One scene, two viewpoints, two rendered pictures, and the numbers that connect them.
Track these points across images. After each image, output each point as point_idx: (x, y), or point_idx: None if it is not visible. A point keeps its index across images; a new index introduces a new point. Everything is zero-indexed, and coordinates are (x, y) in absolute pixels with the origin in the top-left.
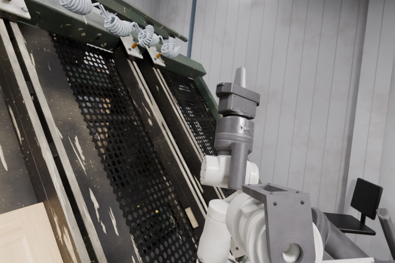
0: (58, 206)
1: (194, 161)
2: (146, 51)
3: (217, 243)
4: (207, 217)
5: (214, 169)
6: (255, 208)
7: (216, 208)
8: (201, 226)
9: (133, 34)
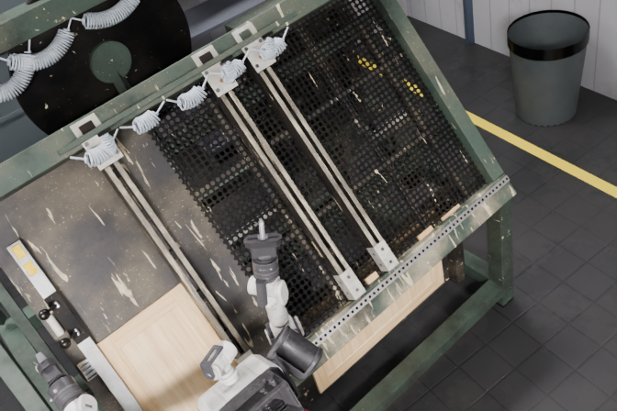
0: (187, 289)
1: (327, 182)
2: None
3: (272, 317)
4: None
5: (252, 290)
6: (212, 356)
7: None
8: (325, 258)
9: (222, 44)
